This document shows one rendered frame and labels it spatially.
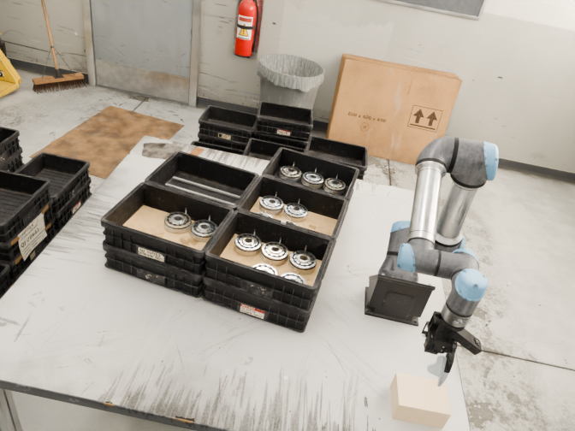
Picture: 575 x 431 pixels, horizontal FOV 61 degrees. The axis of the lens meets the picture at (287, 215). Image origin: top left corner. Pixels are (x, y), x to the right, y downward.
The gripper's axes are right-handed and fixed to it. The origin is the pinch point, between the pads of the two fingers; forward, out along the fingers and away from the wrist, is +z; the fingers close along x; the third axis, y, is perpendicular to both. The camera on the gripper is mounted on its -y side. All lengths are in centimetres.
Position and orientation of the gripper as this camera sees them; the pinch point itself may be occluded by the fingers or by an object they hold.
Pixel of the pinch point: (436, 365)
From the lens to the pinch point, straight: 157.8
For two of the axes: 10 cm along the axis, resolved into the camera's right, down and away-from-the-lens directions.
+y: -9.8, -1.9, 0.0
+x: -1.1, 5.6, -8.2
